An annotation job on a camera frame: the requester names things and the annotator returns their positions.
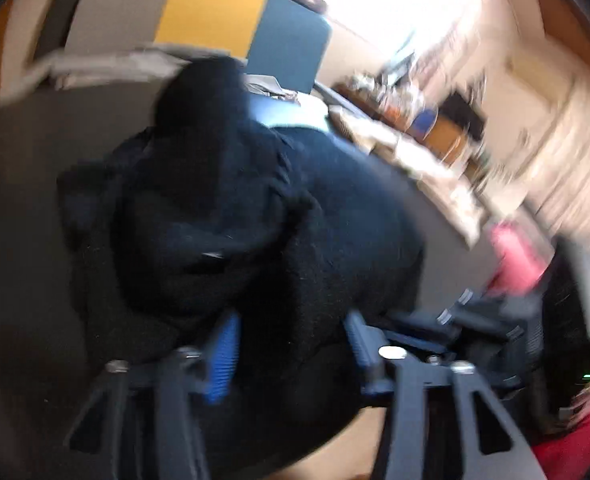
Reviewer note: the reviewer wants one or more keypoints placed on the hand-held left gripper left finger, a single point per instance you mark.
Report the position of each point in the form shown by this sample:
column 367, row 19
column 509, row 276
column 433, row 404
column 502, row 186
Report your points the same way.
column 225, row 360

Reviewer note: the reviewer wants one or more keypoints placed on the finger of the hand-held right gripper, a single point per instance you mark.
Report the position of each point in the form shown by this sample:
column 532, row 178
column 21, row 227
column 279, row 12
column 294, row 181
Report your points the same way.
column 425, row 325
column 475, row 310

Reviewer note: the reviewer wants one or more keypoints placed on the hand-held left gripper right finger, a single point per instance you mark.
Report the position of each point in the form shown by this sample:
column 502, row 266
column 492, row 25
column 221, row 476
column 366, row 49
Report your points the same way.
column 357, row 342

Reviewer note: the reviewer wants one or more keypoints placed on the black knit sweater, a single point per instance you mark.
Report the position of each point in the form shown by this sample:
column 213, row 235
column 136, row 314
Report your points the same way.
column 250, row 210

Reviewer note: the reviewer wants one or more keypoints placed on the bright pink garment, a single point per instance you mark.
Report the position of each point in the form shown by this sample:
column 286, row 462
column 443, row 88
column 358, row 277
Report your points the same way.
column 515, row 260

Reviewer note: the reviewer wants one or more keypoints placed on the person's red clothing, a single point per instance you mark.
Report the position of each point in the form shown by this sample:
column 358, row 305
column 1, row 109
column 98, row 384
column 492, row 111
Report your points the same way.
column 580, row 450

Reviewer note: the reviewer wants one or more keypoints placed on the beige knit cloth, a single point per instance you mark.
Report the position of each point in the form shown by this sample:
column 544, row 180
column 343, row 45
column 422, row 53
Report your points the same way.
column 415, row 170

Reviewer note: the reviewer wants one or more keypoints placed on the patterned beige curtain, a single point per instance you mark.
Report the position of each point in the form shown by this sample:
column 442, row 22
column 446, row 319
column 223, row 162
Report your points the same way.
column 575, row 185

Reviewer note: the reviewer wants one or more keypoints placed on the wooden desk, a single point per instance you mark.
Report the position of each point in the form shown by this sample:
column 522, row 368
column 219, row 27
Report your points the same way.
column 450, row 135

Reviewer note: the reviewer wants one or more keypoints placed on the blue chair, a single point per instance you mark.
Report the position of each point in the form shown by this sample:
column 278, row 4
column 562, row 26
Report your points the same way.
column 423, row 122

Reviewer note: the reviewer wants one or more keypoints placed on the black monitor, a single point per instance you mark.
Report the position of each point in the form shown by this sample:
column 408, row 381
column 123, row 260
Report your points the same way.
column 462, row 107

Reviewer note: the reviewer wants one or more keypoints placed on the white patterned bedding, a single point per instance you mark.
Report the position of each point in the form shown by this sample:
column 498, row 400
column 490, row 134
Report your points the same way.
column 285, row 110

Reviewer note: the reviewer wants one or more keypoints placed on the grey garment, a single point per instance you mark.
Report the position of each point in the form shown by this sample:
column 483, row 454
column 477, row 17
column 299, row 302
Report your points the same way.
column 125, row 62

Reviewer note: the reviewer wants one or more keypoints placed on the brown wooden door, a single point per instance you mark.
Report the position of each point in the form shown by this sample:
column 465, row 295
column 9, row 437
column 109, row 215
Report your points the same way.
column 560, row 0

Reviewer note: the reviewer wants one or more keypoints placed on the grey yellow blue sofa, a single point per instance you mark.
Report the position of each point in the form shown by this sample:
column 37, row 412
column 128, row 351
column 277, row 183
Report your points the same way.
column 210, row 15

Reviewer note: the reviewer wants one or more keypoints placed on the black rolled mat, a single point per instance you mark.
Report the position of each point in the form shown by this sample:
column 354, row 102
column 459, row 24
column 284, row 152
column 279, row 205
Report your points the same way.
column 60, row 20

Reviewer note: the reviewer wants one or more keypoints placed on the grey bed rail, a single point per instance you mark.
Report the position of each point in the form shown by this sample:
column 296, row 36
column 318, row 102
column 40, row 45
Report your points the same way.
column 332, row 95
column 20, row 82

